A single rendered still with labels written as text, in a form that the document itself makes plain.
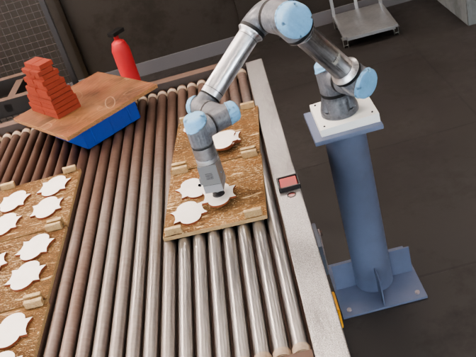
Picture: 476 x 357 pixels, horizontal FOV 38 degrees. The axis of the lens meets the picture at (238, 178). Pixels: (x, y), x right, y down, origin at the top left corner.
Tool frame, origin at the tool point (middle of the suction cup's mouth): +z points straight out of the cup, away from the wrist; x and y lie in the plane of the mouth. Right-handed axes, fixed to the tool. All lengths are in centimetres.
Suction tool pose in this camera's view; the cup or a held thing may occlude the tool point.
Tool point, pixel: (219, 196)
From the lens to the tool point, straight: 236.2
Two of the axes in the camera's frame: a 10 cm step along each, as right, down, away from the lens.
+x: 9.6, -1.7, -2.0
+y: -0.8, 5.4, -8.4
